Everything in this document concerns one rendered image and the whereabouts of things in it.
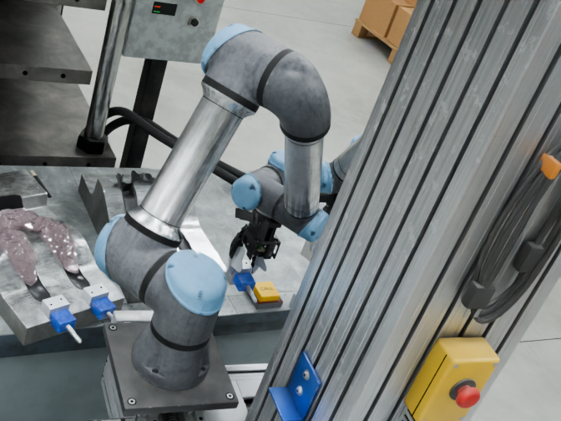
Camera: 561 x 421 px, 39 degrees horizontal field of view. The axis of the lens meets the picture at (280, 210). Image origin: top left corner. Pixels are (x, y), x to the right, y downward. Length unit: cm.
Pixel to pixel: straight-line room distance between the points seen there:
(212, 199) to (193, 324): 114
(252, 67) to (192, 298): 42
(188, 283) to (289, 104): 36
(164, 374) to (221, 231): 97
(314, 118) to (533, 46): 57
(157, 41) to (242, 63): 126
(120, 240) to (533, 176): 77
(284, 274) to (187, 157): 93
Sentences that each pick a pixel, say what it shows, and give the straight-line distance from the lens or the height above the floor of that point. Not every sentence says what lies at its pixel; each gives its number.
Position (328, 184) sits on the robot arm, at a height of 124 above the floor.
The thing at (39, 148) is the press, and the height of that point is 78.
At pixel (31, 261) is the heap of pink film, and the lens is 196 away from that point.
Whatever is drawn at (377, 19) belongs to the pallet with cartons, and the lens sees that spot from 710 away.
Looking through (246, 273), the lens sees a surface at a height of 94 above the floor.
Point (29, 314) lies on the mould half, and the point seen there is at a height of 86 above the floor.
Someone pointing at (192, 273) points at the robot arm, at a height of 127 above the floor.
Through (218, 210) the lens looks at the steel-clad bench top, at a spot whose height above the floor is 80.
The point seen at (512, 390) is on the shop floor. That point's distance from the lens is 375.
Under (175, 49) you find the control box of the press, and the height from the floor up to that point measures 111.
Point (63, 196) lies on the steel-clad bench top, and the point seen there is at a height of 80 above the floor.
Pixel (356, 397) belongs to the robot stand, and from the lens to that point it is 120.
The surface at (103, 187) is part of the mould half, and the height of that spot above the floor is 93.
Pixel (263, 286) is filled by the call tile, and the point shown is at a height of 84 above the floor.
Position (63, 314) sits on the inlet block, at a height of 87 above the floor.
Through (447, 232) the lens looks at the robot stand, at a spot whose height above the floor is 165.
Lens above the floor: 211
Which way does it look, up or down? 30 degrees down
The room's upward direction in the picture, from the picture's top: 20 degrees clockwise
